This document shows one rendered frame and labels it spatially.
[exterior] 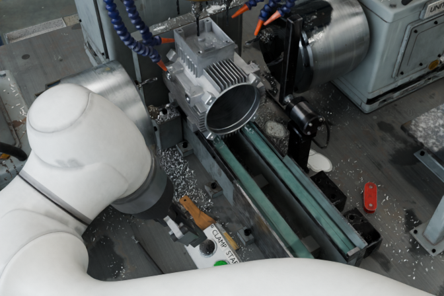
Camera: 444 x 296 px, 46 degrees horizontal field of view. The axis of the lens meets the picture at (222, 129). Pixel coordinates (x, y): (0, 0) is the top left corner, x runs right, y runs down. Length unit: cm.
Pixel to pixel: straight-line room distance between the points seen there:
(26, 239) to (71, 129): 12
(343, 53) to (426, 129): 29
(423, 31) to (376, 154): 35
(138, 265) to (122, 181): 67
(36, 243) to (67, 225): 5
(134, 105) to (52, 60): 74
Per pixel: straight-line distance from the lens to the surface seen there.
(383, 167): 149
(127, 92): 114
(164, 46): 132
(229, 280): 46
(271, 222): 120
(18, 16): 354
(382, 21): 142
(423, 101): 171
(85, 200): 61
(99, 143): 59
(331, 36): 134
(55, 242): 59
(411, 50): 154
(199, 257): 99
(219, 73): 124
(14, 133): 110
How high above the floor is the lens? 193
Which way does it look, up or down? 48 degrees down
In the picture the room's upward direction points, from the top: 1 degrees counter-clockwise
